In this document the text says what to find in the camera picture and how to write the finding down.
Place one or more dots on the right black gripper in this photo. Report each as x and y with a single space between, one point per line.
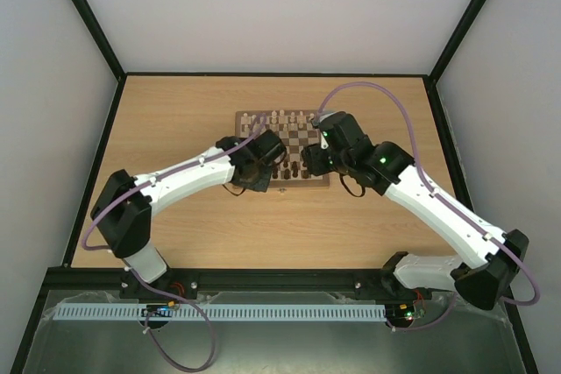
313 160

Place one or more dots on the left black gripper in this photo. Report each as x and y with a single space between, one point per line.
261 186

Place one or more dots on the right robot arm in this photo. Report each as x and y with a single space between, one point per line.
487 258

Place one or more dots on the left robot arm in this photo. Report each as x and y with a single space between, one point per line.
125 208

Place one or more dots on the wooden chess board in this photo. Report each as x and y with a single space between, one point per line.
294 147

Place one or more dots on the white chess pieces row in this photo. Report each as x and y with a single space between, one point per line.
288 123

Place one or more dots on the black aluminium frame rail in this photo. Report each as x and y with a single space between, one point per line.
363 284

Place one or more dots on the light blue cable duct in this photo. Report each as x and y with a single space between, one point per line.
220 312

